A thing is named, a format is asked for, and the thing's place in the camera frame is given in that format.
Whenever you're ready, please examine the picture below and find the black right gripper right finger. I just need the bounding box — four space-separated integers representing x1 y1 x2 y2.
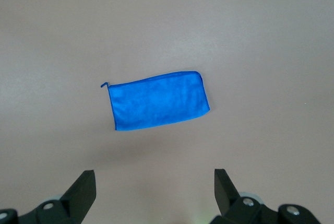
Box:
211 168 321 224

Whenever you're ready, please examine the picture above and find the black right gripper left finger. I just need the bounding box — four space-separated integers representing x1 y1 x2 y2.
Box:
0 170 98 224

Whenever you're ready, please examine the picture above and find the blue microfibre towel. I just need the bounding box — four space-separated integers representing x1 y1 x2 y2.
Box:
100 70 211 132

